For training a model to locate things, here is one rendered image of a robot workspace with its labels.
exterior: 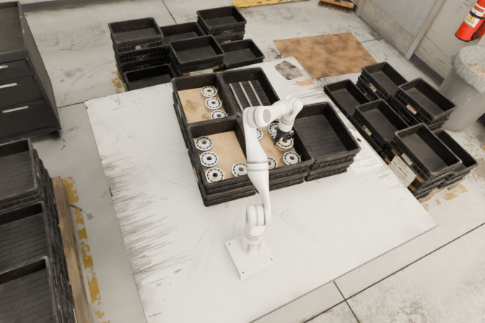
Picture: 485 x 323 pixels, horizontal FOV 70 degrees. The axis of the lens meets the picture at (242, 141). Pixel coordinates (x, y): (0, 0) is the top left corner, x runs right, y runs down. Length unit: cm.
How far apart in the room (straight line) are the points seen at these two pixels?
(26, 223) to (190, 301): 114
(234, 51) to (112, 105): 144
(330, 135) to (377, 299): 119
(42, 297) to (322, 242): 140
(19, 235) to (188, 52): 185
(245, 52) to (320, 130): 146
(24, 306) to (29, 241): 40
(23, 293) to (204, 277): 89
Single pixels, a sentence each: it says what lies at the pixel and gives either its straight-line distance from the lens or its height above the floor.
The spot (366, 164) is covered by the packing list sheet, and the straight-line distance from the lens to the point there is 230.
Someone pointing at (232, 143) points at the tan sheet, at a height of 83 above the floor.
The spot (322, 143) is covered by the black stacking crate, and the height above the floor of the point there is 83.
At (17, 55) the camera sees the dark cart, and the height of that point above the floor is 87.
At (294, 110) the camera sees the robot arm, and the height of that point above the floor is 119.
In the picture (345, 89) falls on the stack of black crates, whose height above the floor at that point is 27.
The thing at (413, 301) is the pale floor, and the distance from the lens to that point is 285.
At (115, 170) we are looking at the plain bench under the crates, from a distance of 205.
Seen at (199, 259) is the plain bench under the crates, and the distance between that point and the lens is 177.
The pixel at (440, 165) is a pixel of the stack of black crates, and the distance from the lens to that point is 290.
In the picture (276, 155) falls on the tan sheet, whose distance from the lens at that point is 197.
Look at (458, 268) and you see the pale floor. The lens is 314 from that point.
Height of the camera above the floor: 235
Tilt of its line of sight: 50 degrees down
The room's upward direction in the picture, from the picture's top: 11 degrees clockwise
